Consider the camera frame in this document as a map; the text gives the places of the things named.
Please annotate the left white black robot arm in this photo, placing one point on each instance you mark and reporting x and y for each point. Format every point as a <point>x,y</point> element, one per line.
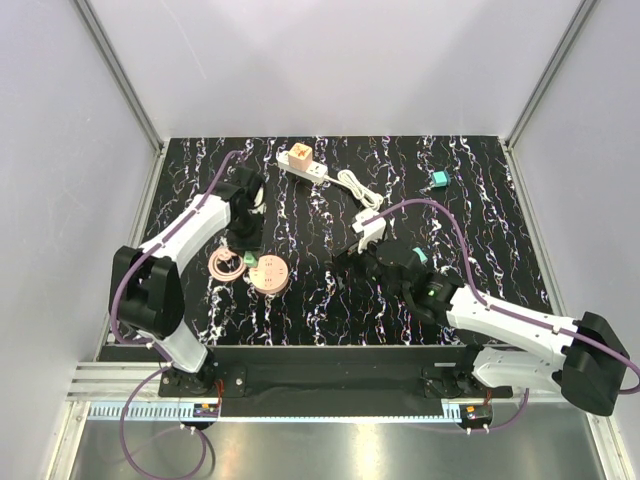
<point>146,291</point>

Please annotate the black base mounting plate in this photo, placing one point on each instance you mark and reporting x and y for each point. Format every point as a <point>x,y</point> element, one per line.
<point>340,382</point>

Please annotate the aluminium frame post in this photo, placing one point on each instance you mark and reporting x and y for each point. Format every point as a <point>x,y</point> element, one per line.
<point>106,50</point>
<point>560,54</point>

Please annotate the left aluminium frame post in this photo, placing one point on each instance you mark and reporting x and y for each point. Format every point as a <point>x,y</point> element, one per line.
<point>106,50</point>

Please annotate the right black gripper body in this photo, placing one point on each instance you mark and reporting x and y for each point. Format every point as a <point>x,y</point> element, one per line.
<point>365,264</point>

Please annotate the black marbled table mat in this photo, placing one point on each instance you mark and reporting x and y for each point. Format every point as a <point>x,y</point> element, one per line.
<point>474,227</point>

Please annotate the pink round power socket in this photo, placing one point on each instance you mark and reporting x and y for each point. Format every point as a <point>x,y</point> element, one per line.
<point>270,276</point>

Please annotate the green plug adapter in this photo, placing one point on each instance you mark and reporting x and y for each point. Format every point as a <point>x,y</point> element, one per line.
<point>250,259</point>

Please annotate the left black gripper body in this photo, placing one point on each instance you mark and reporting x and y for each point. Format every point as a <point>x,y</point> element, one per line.
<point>246,234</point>

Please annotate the right aluminium frame post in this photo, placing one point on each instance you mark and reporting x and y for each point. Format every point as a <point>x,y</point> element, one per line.
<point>560,54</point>

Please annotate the white slotted cable duct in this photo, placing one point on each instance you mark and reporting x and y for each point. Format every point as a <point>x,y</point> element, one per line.
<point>154,411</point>

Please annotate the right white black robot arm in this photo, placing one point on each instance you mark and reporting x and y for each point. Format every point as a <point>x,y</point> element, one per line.
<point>581,359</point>

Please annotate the white power strip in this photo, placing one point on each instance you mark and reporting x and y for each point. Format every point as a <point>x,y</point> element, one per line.
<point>317,173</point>

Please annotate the pink cube plug adapter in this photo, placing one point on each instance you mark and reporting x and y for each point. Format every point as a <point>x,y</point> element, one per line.
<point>300,157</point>

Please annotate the teal plug adapter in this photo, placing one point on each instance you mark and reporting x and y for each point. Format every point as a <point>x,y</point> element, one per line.
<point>422,256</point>
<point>440,179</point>

